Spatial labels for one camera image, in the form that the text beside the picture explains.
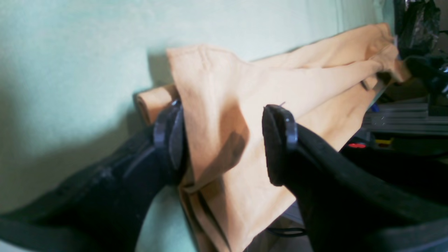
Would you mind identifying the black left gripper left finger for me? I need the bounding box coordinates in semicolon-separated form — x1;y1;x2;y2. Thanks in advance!
1;99;186;252

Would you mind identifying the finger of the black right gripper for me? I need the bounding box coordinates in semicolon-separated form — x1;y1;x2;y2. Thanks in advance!
404;56;448;91

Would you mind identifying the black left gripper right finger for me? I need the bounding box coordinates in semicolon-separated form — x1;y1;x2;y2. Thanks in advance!
262;105;448;252

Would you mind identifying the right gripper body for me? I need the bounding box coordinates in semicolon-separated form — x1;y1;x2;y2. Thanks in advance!
394;0;441;58

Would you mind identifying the tan orange T-shirt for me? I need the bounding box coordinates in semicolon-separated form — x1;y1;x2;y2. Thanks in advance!
136;23;409;252

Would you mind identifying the light green table cloth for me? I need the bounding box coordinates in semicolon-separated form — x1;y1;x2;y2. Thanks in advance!
0;0;396;252

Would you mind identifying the aluminium frame post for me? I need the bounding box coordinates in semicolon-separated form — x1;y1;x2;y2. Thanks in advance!
362;99;448;136

